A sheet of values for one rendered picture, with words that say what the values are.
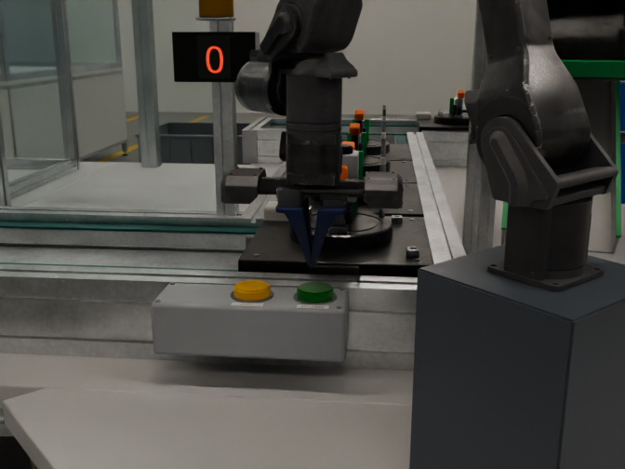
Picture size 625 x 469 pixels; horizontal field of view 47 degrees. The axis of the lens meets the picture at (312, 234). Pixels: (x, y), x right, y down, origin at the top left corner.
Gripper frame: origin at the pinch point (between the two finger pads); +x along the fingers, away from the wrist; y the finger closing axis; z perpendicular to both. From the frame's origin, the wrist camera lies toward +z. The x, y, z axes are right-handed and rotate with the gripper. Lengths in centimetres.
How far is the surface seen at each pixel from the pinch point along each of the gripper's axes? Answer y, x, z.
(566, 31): -30.1, -21.2, 24.0
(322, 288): -1.2, 5.8, -1.0
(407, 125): -16, 10, 165
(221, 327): 9.3, 9.5, -4.0
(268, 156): 26, 17, 138
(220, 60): 16.2, -16.5, 30.4
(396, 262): -9.4, 6.0, 9.6
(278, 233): 6.7, 6.3, 21.7
